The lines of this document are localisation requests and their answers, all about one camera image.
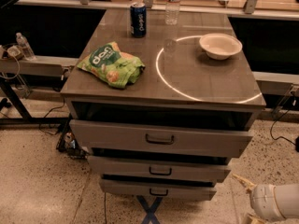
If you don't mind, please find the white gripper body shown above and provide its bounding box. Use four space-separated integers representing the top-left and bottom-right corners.
249 184 277 220

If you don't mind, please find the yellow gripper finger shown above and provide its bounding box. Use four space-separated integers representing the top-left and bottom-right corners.
232 174 256 193
242 214 267 224

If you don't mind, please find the grey drawer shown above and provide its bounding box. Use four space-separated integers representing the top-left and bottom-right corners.
70 119 252 158
88 156 230 183
99 179 217 201

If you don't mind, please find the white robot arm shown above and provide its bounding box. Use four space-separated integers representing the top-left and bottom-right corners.
232 174 299 222

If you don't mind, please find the grey drawer cabinet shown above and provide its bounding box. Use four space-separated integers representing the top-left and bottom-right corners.
62 9 265 188

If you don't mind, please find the white paper bowl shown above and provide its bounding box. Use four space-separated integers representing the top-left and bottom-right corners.
199 34 242 61

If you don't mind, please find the power strip on floor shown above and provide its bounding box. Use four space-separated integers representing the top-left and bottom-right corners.
56 119 87 160

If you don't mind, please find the green chip bag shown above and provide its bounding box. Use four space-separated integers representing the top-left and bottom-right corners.
77 42 145 89

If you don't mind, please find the clear water bottle on cabinet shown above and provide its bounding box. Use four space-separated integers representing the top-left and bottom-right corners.
165 0 181 25

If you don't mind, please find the blue soda can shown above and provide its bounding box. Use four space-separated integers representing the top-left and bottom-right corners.
130 2 147 37

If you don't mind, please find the left metal bench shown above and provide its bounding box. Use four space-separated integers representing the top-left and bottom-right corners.
0 56 78 125

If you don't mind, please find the small water bottle left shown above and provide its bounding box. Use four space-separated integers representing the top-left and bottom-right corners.
16 33 36 61

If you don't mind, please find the black floor cable right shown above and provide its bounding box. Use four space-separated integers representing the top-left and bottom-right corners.
269 91 299 147

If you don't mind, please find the black floor cable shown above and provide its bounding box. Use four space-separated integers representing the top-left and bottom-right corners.
37 97 67 136
269 91 299 147

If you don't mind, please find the black floor cable left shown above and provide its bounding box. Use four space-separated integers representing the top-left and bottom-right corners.
37 97 67 136

